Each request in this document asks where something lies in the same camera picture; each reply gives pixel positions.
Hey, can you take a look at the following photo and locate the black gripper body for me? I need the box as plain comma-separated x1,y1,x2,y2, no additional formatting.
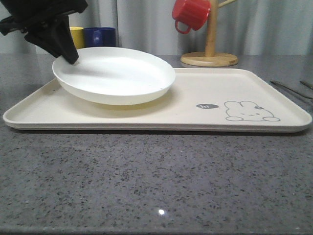
0,0,88,36

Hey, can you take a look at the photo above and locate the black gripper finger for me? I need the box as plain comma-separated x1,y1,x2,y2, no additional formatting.
24,25,64,58
48,16,79,65

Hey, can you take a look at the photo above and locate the white round plate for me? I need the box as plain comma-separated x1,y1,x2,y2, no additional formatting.
52,47,176,105

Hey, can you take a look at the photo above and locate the silver fork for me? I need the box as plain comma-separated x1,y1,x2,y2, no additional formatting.
270,80,313,101

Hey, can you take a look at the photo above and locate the yellow mug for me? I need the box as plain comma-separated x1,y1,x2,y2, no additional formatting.
70,27,85,49

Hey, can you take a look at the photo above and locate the dark blue mug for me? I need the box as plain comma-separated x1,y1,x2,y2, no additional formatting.
83,27,117,47

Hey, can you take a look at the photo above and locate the red mug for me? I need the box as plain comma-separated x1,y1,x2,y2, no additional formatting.
172,0,211,34

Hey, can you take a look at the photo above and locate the wooden mug tree stand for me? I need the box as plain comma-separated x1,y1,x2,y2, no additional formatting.
180,0,238,67

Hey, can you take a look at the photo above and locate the cream rabbit serving tray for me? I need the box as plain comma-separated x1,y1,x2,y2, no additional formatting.
3,69,313,133

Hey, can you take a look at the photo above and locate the grey curtain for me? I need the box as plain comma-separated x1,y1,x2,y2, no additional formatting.
0,0,313,56

